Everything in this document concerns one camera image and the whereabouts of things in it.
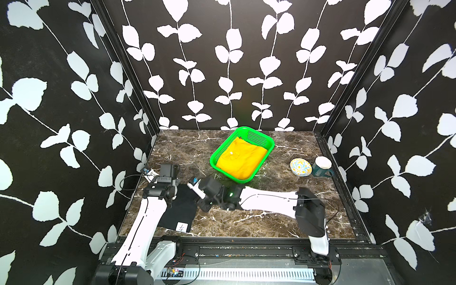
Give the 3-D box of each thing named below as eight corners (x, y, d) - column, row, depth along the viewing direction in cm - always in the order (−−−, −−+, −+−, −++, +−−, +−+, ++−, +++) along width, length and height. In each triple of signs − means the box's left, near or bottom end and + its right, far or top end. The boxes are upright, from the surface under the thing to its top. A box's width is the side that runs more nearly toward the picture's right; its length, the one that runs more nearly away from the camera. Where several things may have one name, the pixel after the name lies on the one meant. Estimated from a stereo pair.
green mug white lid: (310, 179, 100) (318, 168, 91) (306, 167, 106) (313, 155, 97) (325, 179, 100) (334, 168, 91) (320, 167, 106) (328, 155, 97)
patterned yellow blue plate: (290, 177, 101) (292, 172, 97) (287, 162, 108) (289, 158, 104) (310, 177, 101) (314, 173, 97) (306, 163, 108) (308, 158, 104)
